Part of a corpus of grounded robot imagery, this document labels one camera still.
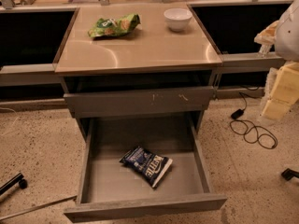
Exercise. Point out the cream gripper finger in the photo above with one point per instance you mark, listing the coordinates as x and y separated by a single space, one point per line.
267 35
284 92

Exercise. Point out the blue Kettle chip bag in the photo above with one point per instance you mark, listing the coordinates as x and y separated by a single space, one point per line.
150 165

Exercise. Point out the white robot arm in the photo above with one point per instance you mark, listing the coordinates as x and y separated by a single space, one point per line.
284 36

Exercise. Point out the closed grey top drawer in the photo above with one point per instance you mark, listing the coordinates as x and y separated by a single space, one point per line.
138 102

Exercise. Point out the grey drawer cabinet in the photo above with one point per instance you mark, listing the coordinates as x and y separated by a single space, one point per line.
150 57

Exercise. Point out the green chip bag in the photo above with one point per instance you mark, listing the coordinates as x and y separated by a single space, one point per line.
114 27

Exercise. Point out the open grey middle drawer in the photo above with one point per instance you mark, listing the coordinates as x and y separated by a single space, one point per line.
110 190

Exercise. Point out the clear plastic water bottle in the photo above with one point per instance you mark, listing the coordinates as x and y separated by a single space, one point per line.
264 50

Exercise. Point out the black caster at right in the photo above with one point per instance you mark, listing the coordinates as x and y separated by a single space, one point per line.
288 174

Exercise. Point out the white ceramic bowl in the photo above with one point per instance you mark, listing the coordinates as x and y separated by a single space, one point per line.
177 19

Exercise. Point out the black chair caster leg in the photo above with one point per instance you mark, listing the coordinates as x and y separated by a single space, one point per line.
17 179

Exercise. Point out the grey metal floor strip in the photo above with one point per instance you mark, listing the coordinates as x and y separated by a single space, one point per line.
38 207

